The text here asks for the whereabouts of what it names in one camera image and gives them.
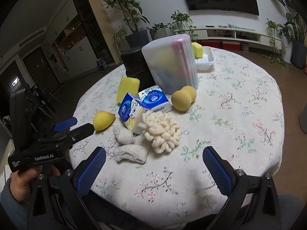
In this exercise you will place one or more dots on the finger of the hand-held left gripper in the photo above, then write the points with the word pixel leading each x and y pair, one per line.
pixel 66 123
pixel 82 129

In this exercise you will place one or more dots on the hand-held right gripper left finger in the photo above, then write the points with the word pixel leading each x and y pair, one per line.
pixel 91 172

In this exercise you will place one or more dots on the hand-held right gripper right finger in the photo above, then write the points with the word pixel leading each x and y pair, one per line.
pixel 218 172

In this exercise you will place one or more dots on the yellow teardrop sponge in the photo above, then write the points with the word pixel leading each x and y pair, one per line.
pixel 103 121

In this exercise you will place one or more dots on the beige knitted scrubber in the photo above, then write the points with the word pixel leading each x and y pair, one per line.
pixel 123 134
pixel 130 154

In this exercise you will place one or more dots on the blue tissue pack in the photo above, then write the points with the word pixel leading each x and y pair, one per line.
pixel 156 99
pixel 129 115

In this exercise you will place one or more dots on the yellow rectangular sponge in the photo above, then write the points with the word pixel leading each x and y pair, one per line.
pixel 127 87
pixel 197 49

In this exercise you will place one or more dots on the cream chenille sponge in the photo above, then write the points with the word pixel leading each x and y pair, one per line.
pixel 160 133

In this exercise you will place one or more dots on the tan peanut-shaped sponge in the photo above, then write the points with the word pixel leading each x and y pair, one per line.
pixel 183 99

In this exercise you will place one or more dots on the translucent plastic container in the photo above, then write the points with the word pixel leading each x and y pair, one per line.
pixel 168 62

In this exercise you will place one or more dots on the white plastic tray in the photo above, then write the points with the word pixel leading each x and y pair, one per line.
pixel 206 61

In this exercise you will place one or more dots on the person's left forearm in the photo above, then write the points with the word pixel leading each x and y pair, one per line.
pixel 9 208

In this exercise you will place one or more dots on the person's left hand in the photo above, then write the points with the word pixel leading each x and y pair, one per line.
pixel 22 184

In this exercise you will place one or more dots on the dark chair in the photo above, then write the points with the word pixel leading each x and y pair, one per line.
pixel 45 98

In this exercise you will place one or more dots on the dark door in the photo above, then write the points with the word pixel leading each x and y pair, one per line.
pixel 40 67

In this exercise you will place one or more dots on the small blue floor object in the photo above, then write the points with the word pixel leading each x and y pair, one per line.
pixel 102 63

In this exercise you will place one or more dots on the white cabinet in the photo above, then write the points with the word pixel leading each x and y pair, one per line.
pixel 74 45

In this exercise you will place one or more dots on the person's grey trouser leg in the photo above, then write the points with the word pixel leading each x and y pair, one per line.
pixel 289 208

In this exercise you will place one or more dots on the black round container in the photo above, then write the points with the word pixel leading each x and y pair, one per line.
pixel 134 64

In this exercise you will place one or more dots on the grey round object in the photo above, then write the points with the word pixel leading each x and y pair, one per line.
pixel 303 119

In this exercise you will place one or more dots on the dark glass cabinet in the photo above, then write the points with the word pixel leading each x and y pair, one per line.
pixel 93 24

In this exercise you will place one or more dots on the potted tree in dark pot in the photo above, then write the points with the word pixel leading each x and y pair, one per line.
pixel 134 38

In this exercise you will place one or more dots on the small plant in grey pot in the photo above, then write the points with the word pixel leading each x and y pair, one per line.
pixel 158 32

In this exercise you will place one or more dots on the red storage box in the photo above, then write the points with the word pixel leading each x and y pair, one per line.
pixel 211 44
pixel 230 45

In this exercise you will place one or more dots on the small white pot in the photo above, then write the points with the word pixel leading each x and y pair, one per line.
pixel 245 46

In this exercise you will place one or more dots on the hanging vine plant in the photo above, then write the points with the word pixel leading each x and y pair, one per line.
pixel 275 45

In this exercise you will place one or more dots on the white television console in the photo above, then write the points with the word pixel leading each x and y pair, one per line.
pixel 249 34

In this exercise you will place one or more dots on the tall plant in dark pot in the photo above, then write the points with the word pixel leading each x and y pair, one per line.
pixel 298 52

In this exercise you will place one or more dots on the trailing pothos plant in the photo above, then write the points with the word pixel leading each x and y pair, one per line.
pixel 181 21

